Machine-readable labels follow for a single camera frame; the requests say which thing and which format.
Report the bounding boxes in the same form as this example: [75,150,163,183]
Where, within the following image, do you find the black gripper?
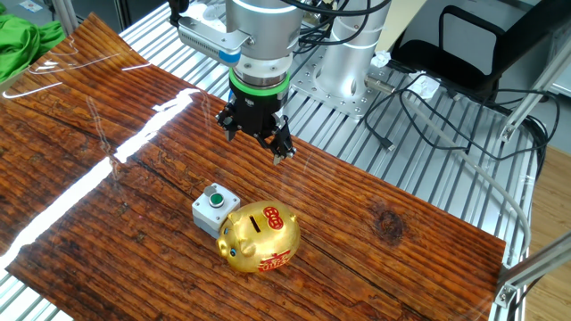
[216,86,298,167]

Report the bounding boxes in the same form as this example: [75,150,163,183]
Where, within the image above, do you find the golden piggy bank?
[215,199,302,274]

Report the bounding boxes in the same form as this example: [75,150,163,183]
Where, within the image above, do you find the grey push button box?
[191,182,242,240]

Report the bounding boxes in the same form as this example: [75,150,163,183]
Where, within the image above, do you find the crumpled white paper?
[369,49,393,69]
[408,70,442,100]

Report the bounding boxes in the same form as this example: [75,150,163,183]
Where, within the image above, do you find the wood pattern table mat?
[0,12,508,321]

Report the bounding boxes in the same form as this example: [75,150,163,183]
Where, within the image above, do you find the black office chair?
[390,0,571,97]

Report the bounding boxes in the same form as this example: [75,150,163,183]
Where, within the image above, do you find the green cloth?
[0,12,67,86]

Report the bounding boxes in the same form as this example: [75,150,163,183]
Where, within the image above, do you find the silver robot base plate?
[289,44,405,121]

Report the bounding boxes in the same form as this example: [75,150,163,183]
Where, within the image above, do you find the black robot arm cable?
[278,0,393,55]

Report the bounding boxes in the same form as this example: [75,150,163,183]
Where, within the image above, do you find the black cable with plug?
[363,73,429,152]

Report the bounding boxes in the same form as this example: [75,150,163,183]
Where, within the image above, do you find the long black looped cable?
[399,86,562,162]

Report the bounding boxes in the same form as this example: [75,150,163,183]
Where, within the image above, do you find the aluminium frame post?
[52,0,80,36]

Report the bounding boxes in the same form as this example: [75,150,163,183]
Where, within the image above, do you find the grey hose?
[364,74,533,268]

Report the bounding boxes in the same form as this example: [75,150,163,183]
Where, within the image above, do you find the aluminium frame strut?
[492,231,571,309]
[498,37,571,144]

